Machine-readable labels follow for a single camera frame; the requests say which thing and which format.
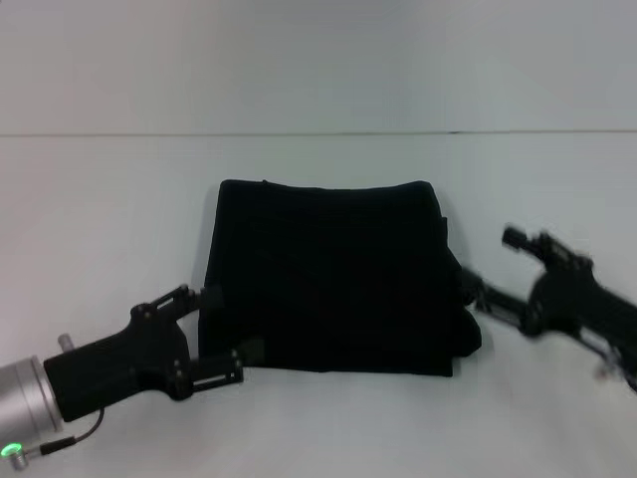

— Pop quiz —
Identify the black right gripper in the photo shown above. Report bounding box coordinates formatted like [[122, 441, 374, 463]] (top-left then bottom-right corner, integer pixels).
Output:
[[459, 225, 637, 360]]

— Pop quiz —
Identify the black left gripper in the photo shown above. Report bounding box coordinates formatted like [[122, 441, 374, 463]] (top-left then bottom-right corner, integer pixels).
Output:
[[42, 282, 266, 424]]

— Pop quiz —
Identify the black shirt with FREE print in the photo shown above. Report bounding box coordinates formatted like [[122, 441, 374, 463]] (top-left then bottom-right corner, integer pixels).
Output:
[[196, 177, 484, 378]]

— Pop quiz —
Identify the left arm cable with plug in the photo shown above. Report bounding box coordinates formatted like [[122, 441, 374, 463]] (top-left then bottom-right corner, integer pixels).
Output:
[[0, 406, 106, 458]]

